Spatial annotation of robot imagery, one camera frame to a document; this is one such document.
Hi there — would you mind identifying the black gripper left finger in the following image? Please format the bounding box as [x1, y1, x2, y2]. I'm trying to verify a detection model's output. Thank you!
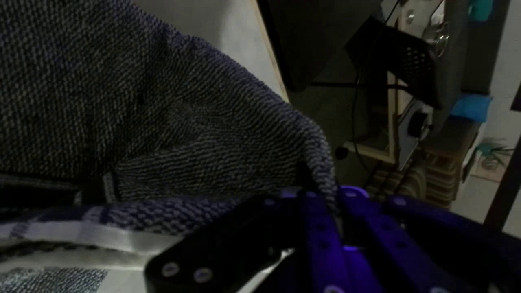
[143, 188, 348, 293]

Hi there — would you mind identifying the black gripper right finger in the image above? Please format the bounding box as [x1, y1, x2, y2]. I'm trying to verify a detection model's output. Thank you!
[324, 183, 521, 293]

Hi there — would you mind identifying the grey striped towel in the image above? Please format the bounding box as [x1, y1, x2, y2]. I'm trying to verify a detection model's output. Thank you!
[0, 0, 342, 256]

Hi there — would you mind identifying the blue foam pad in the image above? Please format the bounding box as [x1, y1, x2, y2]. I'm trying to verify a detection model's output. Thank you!
[449, 90, 495, 123]

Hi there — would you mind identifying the black mesh box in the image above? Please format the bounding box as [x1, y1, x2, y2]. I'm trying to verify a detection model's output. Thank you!
[345, 14, 443, 108]

